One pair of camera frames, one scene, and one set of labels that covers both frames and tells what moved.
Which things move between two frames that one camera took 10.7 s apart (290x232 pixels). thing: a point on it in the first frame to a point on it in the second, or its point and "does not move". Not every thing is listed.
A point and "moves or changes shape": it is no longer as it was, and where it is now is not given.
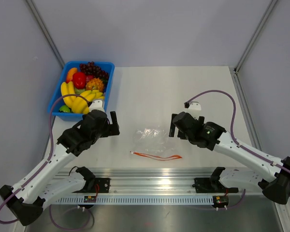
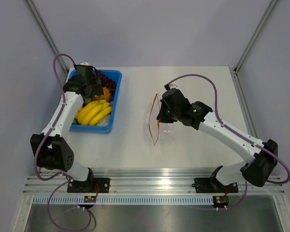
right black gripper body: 184,136 to 167,115
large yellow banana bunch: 79,106 moves or changes shape
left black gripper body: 108,130 to 95,90
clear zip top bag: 152,143 to 155,127
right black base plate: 207,185 does not move
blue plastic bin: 58,116 to 100,129
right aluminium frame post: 270,7 does not move
